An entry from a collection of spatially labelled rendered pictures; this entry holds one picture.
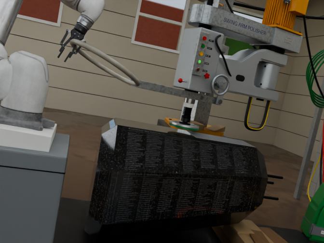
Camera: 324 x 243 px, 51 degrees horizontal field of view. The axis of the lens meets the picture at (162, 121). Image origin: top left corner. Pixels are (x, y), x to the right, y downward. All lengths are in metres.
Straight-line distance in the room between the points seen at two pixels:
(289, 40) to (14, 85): 2.08
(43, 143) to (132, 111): 7.25
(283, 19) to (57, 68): 6.30
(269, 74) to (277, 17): 0.43
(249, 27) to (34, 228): 1.91
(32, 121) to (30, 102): 0.07
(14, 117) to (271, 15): 2.08
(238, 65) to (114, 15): 6.14
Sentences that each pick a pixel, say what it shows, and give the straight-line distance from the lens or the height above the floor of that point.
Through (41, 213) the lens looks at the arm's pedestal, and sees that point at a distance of 1.31.
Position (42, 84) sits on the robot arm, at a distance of 1.35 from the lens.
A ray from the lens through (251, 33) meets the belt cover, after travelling 2.57.
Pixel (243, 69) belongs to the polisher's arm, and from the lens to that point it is 2.55.
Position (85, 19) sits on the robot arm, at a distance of 2.13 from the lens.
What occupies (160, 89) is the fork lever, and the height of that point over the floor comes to 1.07.
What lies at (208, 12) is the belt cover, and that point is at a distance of 2.36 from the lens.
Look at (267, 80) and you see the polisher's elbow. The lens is 2.75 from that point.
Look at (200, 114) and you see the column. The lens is 3.16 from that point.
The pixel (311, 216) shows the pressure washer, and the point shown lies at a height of 0.21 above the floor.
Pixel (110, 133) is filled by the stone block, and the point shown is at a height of 0.74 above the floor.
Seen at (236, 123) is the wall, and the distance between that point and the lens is 9.37.
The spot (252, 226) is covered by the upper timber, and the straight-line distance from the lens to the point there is 2.71.
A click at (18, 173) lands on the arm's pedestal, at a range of 1.26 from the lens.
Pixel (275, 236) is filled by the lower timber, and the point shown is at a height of 0.09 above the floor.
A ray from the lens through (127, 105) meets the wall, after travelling 8.42.
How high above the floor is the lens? 1.12
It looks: 7 degrees down
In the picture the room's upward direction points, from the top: 11 degrees clockwise
